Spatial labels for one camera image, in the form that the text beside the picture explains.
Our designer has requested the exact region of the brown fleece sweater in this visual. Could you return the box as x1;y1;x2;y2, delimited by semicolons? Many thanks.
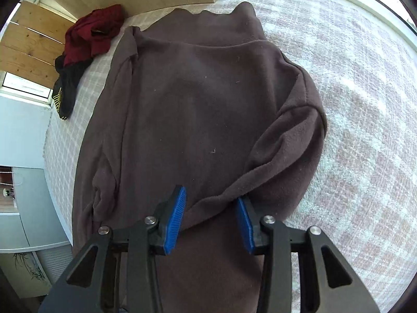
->
72;2;328;313

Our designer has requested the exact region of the white side window frame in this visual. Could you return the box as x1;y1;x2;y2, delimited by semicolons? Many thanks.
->
0;70;54;105

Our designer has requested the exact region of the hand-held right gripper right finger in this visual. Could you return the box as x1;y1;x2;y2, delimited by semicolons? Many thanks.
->
236;196;381;313

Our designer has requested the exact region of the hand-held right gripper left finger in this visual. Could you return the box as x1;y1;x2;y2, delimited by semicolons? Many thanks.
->
38;184;187;313

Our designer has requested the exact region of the dark red garment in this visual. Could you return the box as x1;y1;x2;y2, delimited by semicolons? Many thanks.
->
63;4;125;68

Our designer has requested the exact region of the pink plaid blanket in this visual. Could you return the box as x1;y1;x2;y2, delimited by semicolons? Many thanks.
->
43;0;415;311

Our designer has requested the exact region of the black garment with yellow stripes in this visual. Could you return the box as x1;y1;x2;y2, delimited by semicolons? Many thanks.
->
51;55;96;122

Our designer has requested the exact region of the wooden plank headboard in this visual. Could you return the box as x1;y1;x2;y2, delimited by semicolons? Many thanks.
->
0;1;78;89

